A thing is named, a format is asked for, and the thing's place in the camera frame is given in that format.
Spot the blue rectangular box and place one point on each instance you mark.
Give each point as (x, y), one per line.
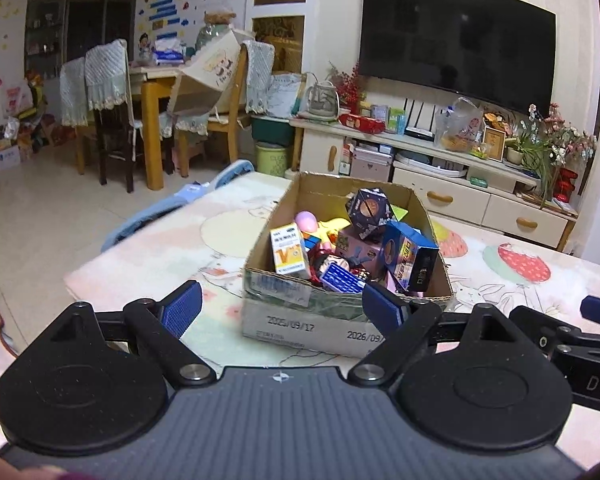
(405, 250)

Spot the blue tissue pack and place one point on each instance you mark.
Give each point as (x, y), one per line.
(167, 52)

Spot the black television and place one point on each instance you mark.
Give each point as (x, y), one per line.
(455, 40)

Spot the stack of books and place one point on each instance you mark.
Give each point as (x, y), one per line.
(550, 202)

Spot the red berry branches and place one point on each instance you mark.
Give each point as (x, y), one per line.
(347, 87)

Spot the cardboard carton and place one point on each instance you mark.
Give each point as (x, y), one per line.
(5, 160)

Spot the light wooden chair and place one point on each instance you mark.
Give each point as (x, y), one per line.
(232, 105)

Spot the potted green plant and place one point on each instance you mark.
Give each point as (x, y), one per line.
(514, 156)

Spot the glass electric kettle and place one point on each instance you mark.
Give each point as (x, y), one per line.
(322, 100)

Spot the white glazed partition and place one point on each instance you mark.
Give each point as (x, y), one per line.
(251, 10)

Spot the green white small box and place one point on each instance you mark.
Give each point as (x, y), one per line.
(395, 120)

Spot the pink artificial flower bouquet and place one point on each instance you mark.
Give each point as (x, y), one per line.
(565, 135)

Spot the cream cabinet drawer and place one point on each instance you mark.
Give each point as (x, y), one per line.
(440, 197)
(525, 222)

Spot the printed pink tablecloth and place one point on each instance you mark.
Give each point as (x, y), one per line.
(180, 260)

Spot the white round tray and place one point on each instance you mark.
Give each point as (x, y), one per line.
(430, 166)

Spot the cream TV cabinet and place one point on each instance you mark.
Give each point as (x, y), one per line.
(320, 150)

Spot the small figurine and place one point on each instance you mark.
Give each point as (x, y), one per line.
(145, 46)

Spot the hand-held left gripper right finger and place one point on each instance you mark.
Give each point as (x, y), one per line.
(382, 307)

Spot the pink figure-print box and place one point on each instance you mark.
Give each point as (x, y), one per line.
(360, 252)

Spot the lace chair cover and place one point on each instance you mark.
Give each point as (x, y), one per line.
(72, 95)
(259, 75)
(105, 75)

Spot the red biscuit packet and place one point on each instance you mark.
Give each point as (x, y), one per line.
(361, 123)

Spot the pink metal case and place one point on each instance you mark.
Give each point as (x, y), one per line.
(372, 167)

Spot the colourful puzzle cube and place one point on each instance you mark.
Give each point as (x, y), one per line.
(312, 244)

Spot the dark green bin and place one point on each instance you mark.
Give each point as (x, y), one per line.
(272, 131)

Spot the white printed papers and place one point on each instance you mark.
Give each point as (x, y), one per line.
(285, 95)

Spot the blue white small box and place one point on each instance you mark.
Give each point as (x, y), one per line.
(379, 113)

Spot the large glass jar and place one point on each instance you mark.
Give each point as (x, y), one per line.
(215, 35)

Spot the wooden dining table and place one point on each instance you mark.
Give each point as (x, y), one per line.
(152, 110)

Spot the dark glass cabinet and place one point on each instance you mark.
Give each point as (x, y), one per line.
(80, 30)

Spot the pink stool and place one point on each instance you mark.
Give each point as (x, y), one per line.
(187, 156)

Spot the cream cabinet door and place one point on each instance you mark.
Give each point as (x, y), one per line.
(322, 152)

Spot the orange artificial flowers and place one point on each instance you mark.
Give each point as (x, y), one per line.
(494, 121)

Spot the cartoon doll figurine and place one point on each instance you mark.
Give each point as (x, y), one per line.
(330, 265)

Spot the cardboard box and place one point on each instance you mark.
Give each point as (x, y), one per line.
(300, 325)

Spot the dark geometric puzzle cube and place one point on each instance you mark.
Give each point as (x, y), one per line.
(370, 210)

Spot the canvas tote bag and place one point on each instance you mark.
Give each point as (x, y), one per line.
(215, 67)

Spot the light green trash bin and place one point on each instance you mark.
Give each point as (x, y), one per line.
(271, 160)

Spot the clear plastic snack bag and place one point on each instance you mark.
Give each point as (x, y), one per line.
(457, 127)

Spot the orange white medicine box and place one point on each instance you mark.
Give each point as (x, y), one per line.
(287, 255)

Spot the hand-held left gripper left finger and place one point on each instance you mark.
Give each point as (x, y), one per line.
(182, 307)

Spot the dark wooden chair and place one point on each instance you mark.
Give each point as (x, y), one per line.
(111, 150)

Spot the wooden picture frame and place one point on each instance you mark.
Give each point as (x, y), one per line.
(494, 144)

